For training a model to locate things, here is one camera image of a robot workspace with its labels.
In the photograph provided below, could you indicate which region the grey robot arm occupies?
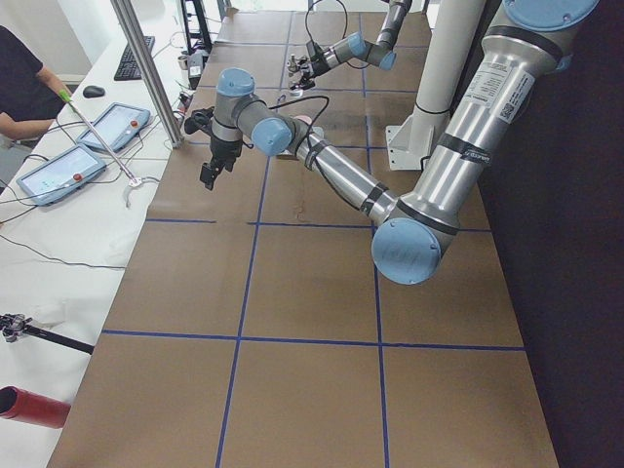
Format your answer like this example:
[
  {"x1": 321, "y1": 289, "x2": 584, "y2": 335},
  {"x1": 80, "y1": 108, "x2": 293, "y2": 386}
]
[
  {"x1": 184, "y1": 1, "x2": 596, "y2": 285},
  {"x1": 287, "y1": 0, "x2": 412, "y2": 93}
]

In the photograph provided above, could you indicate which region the black tripod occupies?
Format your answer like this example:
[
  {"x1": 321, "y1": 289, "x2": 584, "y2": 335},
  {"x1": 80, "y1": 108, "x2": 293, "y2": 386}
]
[{"x1": 1, "y1": 314, "x2": 95, "y2": 355}]

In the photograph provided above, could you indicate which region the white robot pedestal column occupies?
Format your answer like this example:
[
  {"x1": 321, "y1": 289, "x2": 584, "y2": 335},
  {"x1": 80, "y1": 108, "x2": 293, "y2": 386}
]
[{"x1": 386, "y1": 0, "x2": 486, "y2": 171}]

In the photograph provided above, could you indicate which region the black keyboard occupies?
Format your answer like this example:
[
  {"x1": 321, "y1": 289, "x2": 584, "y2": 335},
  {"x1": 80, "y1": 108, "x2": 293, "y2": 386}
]
[{"x1": 113, "y1": 44, "x2": 142, "y2": 82}]

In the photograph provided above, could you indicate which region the person in black shirt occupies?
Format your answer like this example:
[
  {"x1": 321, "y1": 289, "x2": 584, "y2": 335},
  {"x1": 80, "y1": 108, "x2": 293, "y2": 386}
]
[{"x1": 1, "y1": 26, "x2": 71, "y2": 140}]

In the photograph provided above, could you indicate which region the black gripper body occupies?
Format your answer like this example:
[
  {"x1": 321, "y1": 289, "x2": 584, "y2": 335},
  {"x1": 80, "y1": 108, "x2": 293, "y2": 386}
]
[
  {"x1": 183, "y1": 106, "x2": 243, "y2": 172},
  {"x1": 300, "y1": 40, "x2": 328, "y2": 78}
]

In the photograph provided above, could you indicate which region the teach pendant tablet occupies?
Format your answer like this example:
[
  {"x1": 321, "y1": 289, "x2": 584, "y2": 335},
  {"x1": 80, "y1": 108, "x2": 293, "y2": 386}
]
[
  {"x1": 93, "y1": 102, "x2": 151, "y2": 152},
  {"x1": 17, "y1": 144, "x2": 106, "y2": 207}
]

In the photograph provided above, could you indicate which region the near teach pendant tablet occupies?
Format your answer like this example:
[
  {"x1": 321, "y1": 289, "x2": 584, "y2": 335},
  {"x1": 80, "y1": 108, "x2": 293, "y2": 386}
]
[{"x1": 17, "y1": 144, "x2": 106, "y2": 207}]

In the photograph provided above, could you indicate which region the red cylinder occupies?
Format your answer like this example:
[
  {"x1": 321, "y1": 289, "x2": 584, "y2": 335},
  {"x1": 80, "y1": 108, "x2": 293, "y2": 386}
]
[{"x1": 1, "y1": 386, "x2": 71, "y2": 429}]

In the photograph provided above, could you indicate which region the black computer mouse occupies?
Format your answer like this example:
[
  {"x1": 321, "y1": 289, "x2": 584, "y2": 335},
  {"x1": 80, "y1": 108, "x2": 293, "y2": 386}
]
[{"x1": 82, "y1": 85, "x2": 106, "y2": 98}]

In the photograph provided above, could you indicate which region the long metal grabber stick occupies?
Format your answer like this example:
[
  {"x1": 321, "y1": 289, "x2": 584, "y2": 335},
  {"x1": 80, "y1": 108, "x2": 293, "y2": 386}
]
[{"x1": 58, "y1": 91, "x2": 160, "y2": 208}]

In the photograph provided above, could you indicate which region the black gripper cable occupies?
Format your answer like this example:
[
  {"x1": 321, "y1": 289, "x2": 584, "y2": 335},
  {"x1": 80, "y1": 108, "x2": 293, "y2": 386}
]
[
  {"x1": 304, "y1": 0, "x2": 349, "y2": 50},
  {"x1": 241, "y1": 95, "x2": 331, "y2": 153}
]

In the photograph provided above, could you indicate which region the pink plastic cup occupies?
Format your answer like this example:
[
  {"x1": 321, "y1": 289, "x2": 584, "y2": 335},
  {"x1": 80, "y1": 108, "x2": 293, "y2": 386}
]
[{"x1": 294, "y1": 115, "x2": 312, "y2": 125}]

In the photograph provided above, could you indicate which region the aluminium frame post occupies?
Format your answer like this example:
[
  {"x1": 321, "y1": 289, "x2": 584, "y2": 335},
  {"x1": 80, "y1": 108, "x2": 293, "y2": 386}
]
[{"x1": 110, "y1": 0, "x2": 183, "y2": 148}]

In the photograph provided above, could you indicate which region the far teach pendant tablet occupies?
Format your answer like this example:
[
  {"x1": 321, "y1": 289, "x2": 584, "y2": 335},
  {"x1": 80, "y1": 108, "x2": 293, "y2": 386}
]
[{"x1": 93, "y1": 102, "x2": 151, "y2": 152}]

